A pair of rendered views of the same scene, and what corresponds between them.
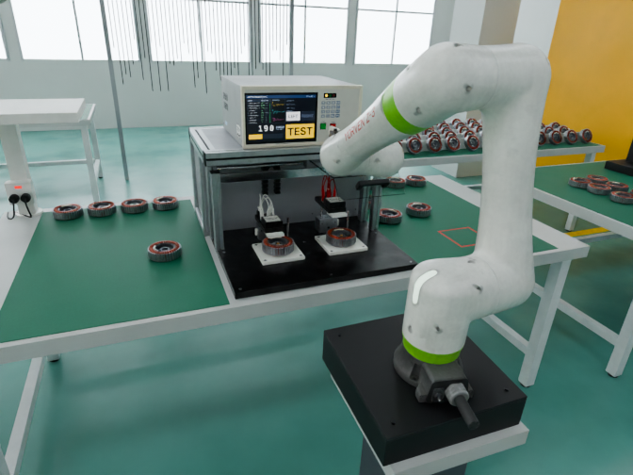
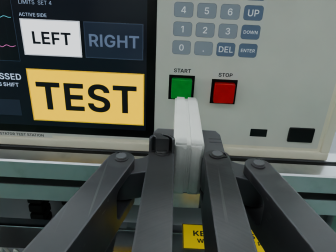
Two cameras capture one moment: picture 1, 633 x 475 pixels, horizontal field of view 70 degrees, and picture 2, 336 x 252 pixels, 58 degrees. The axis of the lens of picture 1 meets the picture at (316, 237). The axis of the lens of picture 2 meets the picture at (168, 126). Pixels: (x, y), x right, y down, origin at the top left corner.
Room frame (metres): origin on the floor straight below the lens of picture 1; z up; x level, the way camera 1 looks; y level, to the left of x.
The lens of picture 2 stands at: (1.38, -0.10, 1.26)
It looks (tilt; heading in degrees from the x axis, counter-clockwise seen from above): 25 degrees down; 23
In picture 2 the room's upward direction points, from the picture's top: 3 degrees clockwise
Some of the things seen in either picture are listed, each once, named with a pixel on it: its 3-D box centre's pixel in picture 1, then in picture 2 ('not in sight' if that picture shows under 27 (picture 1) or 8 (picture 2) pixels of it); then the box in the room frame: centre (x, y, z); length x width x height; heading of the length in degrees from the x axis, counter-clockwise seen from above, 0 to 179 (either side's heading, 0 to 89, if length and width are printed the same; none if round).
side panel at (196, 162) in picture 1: (200, 186); not in sight; (1.72, 0.47, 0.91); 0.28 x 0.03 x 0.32; 22
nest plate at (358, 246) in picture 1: (340, 242); not in sight; (1.52, -0.09, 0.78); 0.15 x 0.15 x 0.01; 22
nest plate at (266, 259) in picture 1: (278, 251); not in sight; (1.43, 0.13, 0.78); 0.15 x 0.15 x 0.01; 22
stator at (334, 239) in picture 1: (341, 237); not in sight; (1.52, -0.09, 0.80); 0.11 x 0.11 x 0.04
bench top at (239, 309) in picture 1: (288, 234); not in sight; (1.70, 0.11, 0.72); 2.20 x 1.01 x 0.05; 112
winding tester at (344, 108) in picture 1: (287, 107); (131, 20); (1.78, 0.13, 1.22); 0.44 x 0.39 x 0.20; 112
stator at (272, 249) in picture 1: (278, 245); not in sight; (1.43, 0.13, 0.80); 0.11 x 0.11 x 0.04
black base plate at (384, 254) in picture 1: (308, 249); not in sight; (1.49, 0.03, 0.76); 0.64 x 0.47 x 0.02; 112
